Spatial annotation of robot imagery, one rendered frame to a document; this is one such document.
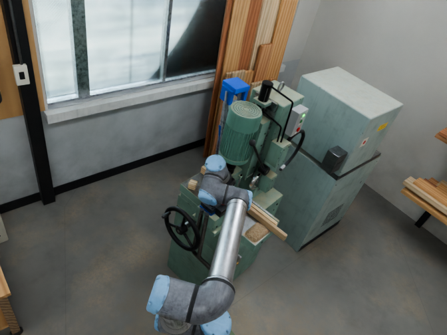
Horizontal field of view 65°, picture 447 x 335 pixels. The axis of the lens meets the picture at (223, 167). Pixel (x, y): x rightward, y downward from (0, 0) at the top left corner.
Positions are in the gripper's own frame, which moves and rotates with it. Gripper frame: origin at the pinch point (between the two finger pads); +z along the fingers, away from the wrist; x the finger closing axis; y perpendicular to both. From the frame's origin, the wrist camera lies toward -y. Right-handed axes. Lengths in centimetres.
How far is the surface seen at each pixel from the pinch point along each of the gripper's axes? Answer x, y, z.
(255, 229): -20.9, -1.0, 16.1
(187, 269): 14, -44, 78
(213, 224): -3.3, -14.6, 8.5
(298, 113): -4, 59, -12
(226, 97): 71, 70, 43
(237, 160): 5.4, 17.8, -7.4
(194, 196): 20.7, -8.6, 16.9
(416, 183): -73, 142, 135
